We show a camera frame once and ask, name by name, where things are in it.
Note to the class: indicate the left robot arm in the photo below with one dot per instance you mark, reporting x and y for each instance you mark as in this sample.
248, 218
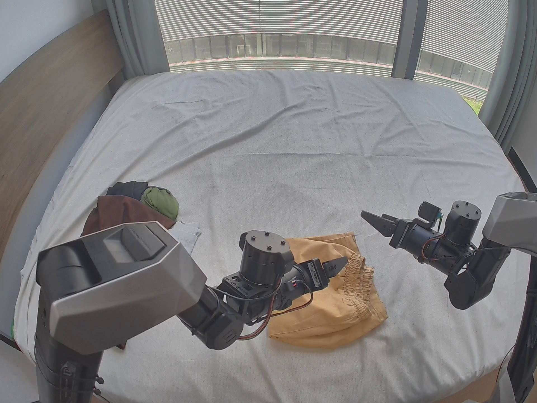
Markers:
117, 275

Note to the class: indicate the black garment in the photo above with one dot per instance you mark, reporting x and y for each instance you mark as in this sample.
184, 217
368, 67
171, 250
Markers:
126, 189

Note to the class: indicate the brown garment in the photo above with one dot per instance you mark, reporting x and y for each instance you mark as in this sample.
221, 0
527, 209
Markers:
121, 212

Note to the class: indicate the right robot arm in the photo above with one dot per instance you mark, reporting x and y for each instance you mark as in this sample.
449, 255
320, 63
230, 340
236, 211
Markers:
503, 225

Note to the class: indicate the mustard yellow shorts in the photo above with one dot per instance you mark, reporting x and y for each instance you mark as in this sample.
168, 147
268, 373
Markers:
327, 321

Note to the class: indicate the pale grey garment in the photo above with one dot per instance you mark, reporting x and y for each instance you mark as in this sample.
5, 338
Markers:
186, 233

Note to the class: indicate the bed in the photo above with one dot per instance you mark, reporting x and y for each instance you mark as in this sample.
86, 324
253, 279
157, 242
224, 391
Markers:
302, 141

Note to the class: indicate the grey-green curtain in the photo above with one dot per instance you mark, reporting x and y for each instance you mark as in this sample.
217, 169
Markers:
134, 23
514, 90

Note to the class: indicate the window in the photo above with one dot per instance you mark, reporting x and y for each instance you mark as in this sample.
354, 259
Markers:
277, 11

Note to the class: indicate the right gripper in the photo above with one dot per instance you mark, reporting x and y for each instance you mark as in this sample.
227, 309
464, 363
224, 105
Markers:
417, 239

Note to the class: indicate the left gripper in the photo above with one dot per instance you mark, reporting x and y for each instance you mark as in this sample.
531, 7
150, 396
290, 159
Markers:
308, 279

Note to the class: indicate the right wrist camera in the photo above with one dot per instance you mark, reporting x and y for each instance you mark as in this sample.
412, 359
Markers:
428, 212

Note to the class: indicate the green garment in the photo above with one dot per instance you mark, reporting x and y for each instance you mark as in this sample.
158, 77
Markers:
161, 204

